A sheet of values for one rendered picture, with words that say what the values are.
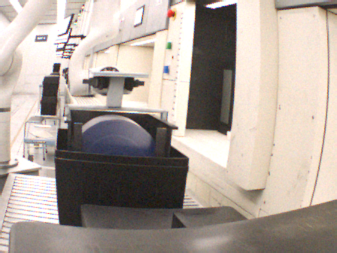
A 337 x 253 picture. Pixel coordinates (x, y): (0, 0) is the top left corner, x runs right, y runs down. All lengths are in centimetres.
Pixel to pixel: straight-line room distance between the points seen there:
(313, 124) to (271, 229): 49
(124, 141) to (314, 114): 40
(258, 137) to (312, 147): 17
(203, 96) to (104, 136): 92
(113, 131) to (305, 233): 64
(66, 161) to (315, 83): 51
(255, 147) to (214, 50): 94
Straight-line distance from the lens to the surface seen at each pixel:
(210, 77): 168
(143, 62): 297
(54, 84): 493
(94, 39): 108
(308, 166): 70
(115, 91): 86
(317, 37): 70
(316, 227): 22
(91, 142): 80
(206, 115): 169
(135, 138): 82
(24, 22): 118
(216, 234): 20
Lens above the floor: 109
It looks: 8 degrees down
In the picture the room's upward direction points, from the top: 6 degrees clockwise
